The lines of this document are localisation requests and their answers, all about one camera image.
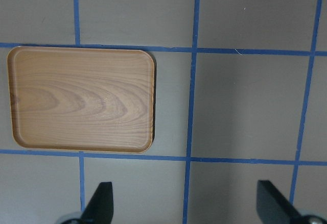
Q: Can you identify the brown paper table cover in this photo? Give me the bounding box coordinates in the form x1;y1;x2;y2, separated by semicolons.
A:
1;0;326;223

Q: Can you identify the wooden tray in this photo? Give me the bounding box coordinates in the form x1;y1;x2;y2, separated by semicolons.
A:
7;46;156;153

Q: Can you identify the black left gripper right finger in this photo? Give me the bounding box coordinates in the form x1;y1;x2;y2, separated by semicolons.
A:
256;180;302;224

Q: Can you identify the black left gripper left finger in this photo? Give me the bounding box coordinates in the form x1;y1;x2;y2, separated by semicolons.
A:
80;182;113;224

